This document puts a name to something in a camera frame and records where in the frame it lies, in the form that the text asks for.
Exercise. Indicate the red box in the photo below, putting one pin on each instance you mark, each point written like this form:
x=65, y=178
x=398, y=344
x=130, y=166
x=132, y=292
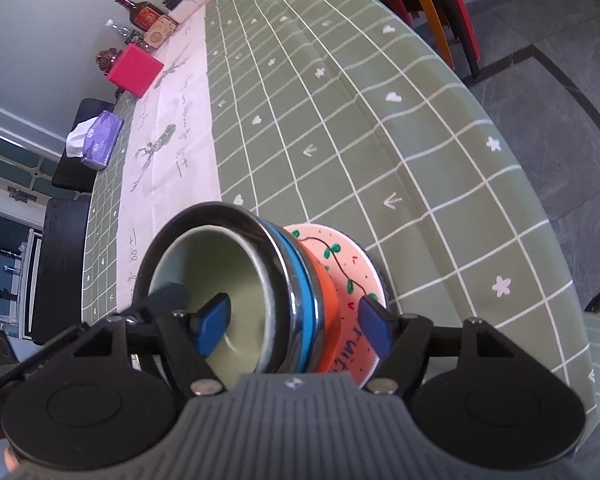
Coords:
x=132, y=70

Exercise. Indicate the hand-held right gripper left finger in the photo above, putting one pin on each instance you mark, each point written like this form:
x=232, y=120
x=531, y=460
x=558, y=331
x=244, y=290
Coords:
x=215, y=325

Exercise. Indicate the beige perforated box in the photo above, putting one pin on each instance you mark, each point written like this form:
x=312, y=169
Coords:
x=161, y=32

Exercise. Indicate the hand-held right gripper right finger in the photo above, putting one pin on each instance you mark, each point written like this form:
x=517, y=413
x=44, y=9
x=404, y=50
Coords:
x=375, y=327

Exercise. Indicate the blue steel bowl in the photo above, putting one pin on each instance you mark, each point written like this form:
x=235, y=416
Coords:
x=310, y=305

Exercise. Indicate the orange steel bowl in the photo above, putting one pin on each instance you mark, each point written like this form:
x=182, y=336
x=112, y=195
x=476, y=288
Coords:
x=330, y=320

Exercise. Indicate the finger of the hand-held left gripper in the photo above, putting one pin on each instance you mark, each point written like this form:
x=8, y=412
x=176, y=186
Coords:
x=170, y=297

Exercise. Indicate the black chair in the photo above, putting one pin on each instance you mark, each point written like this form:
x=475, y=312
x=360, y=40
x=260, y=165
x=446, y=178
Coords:
x=60, y=260
x=72, y=175

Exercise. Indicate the white painted plate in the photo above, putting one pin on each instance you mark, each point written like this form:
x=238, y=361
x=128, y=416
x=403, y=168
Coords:
x=350, y=265

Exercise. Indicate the glass-paned door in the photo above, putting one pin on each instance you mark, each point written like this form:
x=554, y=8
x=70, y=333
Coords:
x=10, y=160

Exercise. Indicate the brown figurine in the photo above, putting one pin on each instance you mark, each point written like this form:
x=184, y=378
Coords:
x=107, y=59

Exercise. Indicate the brown liquor bottle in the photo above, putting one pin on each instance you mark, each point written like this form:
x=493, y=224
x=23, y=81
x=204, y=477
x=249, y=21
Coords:
x=145, y=15

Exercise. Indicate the clear plastic bottle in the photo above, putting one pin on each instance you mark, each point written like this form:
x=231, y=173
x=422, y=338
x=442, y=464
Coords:
x=122, y=30

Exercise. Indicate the white box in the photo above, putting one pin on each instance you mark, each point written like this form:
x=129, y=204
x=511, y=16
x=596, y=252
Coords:
x=192, y=2

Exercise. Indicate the green ceramic bowl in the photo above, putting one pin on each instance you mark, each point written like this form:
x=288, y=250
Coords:
x=220, y=260

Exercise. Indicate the purple tissue box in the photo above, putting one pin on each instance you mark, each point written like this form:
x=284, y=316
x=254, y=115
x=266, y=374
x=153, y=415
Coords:
x=102, y=137

